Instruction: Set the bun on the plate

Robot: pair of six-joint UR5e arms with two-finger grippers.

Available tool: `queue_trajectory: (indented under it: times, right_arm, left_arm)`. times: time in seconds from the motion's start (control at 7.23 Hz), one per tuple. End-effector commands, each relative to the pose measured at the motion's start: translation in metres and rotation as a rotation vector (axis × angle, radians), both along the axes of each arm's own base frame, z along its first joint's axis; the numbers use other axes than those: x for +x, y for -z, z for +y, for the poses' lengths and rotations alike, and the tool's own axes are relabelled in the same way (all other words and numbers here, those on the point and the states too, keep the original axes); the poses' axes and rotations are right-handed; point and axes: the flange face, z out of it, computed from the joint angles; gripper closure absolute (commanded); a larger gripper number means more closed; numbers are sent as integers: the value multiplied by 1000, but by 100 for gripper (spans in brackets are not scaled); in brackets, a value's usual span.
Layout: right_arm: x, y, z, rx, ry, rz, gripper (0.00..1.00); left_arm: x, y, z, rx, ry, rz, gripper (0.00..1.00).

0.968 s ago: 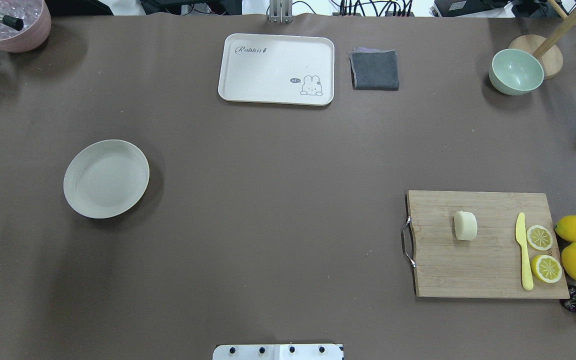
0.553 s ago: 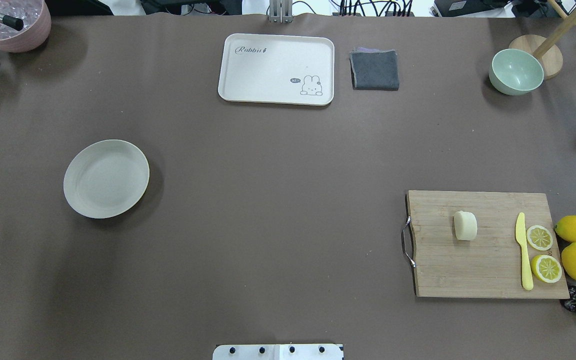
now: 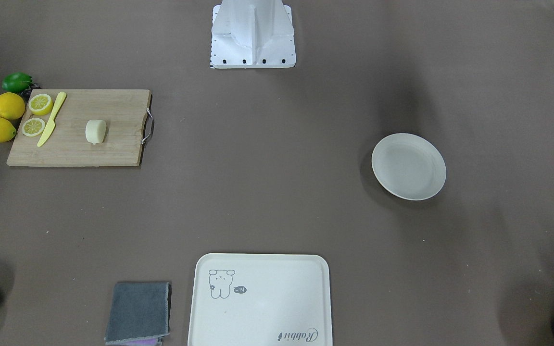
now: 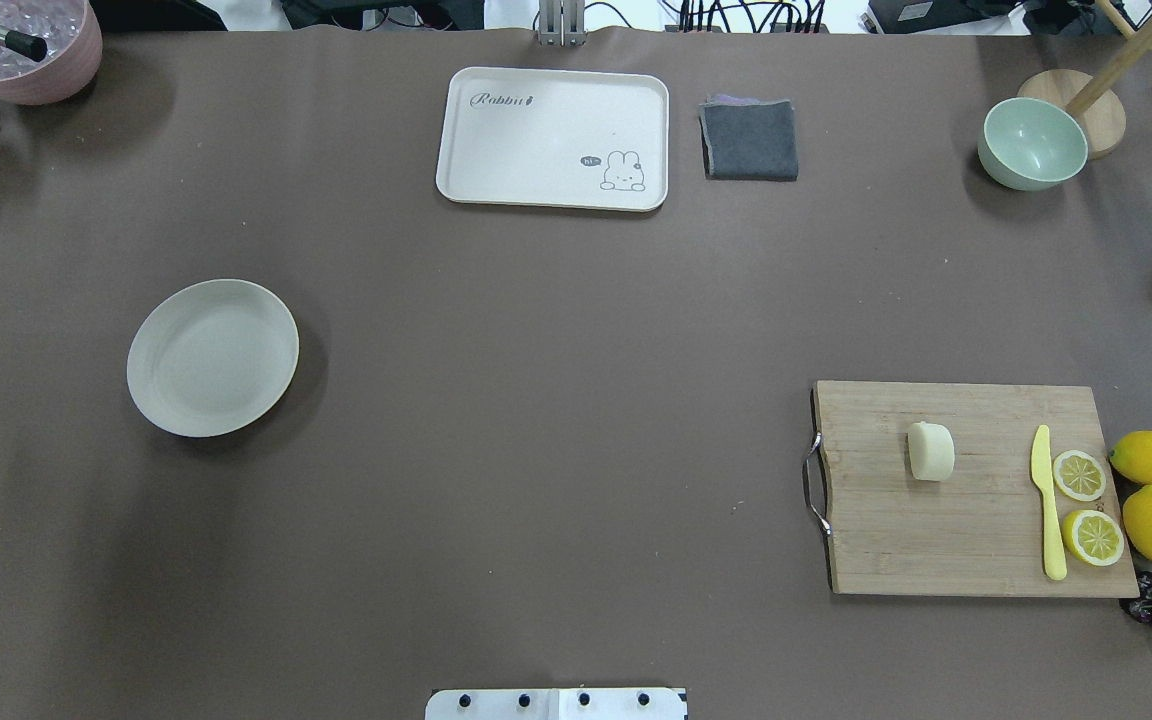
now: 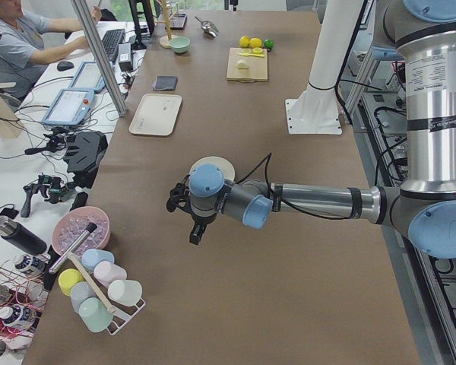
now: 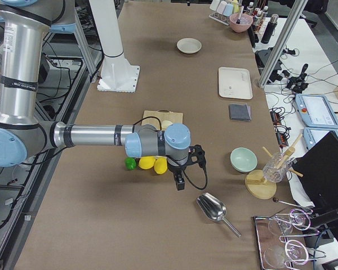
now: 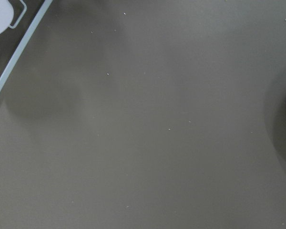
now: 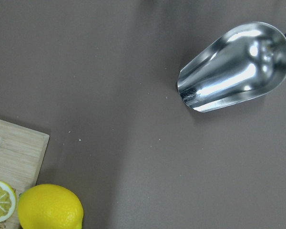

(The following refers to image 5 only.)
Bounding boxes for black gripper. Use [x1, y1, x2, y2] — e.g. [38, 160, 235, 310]
[166, 174, 215, 244]

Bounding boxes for cream round plate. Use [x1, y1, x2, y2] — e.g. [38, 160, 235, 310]
[189, 156, 236, 181]

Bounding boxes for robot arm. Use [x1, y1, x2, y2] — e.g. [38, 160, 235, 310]
[166, 1, 456, 259]

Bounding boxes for cream rabbit tray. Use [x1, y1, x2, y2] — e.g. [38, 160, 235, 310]
[128, 93, 182, 137]

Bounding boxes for white cup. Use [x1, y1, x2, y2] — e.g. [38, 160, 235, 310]
[108, 280, 143, 306]

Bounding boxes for pink cup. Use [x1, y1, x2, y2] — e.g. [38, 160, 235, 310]
[93, 261, 127, 287]

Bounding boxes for blue cup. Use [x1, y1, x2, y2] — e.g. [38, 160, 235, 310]
[81, 249, 115, 273]

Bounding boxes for white cup rack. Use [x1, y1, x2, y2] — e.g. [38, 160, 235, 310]
[104, 299, 147, 335]

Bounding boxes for wooden stick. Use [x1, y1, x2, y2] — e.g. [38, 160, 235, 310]
[68, 253, 116, 314]

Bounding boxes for pink bowl of ice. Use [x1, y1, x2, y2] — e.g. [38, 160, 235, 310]
[52, 206, 110, 256]

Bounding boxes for mint green cup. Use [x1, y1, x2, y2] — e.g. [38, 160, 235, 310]
[78, 297, 113, 333]

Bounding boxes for grey cup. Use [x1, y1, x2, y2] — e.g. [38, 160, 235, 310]
[70, 281, 96, 314]

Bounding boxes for black stand device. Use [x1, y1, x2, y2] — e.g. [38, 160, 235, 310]
[63, 131, 108, 189]

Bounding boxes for yellow cup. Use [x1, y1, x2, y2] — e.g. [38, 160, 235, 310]
[58, 268, 84, 297]

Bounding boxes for grey folded cloth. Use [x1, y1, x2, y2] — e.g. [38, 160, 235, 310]
[153, 75, 178, 91]

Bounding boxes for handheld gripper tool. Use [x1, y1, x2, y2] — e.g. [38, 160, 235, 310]
[21, 173, 76, 217]

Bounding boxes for wooden cutting board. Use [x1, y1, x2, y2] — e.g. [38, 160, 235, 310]
[226, 47, 268, 82]

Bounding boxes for near teach pendant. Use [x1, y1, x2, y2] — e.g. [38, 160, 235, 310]
[41, 88, 95, 126]

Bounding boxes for teach pendant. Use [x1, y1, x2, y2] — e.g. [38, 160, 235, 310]
[69, 62, 106, 94]
[41, 88, 95, 126]

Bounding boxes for yellow plastic knife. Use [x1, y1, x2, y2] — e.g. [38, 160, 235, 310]
[237, 52, 265, 58]

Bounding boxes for mint green bowl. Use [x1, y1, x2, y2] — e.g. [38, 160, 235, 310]
[169, 36, 191, 54]

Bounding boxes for far teach pendant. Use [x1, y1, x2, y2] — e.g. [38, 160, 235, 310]
[69, 62, 106, 94]

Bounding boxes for black thermos bottle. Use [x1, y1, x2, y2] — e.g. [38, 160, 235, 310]
[0, 215, 47, 256]

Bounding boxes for wooden mug tree stand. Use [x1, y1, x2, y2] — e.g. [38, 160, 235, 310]
[156, 0, 176, 49]

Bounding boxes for whole yellow lemon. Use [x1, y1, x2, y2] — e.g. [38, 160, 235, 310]
[239, 36, 251, 48]
[249, 37, 264, 49]

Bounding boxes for green lime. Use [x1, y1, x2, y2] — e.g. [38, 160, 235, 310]
[264, 39, 274, 51]

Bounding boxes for metal scoop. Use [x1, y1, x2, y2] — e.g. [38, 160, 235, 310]
[195, 16, 219, 37]

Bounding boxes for black keyboard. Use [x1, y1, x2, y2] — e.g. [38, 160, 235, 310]
[102, 29, 125, 63]

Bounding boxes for black computer mouse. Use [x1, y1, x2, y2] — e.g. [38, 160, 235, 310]
[56, 61, 74, 71]

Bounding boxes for seated person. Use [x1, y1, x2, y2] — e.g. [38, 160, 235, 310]
[0, 1, 89, 99]

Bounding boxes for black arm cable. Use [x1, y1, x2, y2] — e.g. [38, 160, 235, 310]
[235, 152, 360, 221]

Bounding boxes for metal ice scoop handle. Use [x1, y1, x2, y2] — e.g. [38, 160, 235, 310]
[48, 223, 97, 275]

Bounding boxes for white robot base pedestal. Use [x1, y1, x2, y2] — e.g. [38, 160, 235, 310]
[285, 0, 366, 135]

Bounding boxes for aluminium frame post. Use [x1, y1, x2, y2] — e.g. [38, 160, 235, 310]
[71, 0, 127, 117]

